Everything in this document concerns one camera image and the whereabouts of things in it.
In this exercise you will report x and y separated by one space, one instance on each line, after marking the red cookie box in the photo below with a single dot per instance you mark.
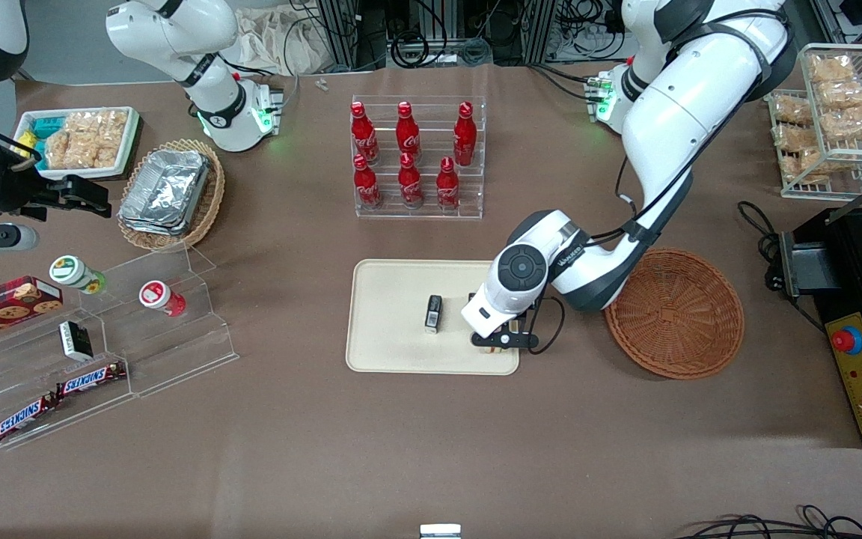
4 307

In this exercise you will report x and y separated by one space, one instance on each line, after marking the aluminium foil tray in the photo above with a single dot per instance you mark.
165 191

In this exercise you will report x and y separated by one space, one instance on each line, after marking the small black box white label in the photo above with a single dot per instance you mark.
433 314

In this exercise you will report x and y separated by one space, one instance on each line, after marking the bagged fried snack pack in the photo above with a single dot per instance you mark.
842 93
831 69
792 110
796 138
801 166
854 122

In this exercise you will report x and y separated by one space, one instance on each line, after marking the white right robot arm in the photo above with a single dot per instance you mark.
176 30

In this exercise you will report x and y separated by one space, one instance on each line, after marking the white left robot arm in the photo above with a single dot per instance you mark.
670 127

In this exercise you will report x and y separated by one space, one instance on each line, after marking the snickers chocolate bar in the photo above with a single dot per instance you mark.
90 379
25 418

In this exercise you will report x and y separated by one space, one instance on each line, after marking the beige plastic tray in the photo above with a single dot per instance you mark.
393 299

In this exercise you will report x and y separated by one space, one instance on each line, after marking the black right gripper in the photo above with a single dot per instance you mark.
18 193

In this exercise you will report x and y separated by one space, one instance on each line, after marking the brown round wicker basket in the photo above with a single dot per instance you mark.
678 314

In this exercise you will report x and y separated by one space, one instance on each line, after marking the red cola bottle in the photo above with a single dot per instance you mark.
447 189
465 138
366 187
363 135
410 186
407 135

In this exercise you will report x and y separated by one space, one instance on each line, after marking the red emergency stop button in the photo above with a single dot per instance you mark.
848 341

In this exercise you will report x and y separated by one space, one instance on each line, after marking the aluminium frame post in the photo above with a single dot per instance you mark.
337 30
543 26

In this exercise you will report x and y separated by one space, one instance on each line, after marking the black appliance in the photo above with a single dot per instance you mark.
850 254

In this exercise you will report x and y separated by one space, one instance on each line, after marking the clear acrylic stepped shelf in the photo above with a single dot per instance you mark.
176 352

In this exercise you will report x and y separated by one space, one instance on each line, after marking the white rectangular plastic tray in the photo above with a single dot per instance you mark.
132 142

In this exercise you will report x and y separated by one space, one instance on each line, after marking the white device at edge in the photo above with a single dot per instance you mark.
440 531

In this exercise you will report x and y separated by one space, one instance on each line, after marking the beige cloth bag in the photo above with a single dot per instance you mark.
274 37

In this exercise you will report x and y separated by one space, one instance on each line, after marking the green lid yogurt cup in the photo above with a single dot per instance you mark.
73 273

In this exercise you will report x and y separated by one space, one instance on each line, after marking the clear acrylic bottle rack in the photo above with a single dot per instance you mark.
468 195

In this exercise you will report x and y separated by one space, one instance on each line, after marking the teal snack packet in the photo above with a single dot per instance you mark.
47 126

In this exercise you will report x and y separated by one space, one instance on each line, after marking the red lid yogurt cup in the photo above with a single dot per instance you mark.
158 296

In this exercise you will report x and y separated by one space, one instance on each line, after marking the yellow snack packet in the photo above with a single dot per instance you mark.
25 148

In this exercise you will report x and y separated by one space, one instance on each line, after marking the small black box white side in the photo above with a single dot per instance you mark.
75 340

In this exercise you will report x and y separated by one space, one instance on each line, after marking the rice cracker pack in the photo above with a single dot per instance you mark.
109 135
68 146

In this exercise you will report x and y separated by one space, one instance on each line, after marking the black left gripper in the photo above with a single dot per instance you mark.
522 315

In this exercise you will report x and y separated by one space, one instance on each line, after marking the light oval wicker basket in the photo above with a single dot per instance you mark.
210 202

